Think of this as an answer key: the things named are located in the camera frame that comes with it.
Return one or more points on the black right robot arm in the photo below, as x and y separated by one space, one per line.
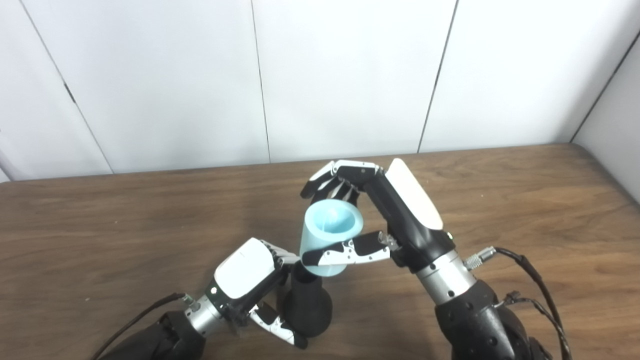
475 320

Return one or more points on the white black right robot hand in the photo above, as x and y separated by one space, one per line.
405 220

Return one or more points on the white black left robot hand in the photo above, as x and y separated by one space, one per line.
245 270

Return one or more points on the black wall panel hinge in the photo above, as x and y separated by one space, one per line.
70 93

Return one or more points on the black plastic nozzle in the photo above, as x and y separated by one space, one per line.
310 305

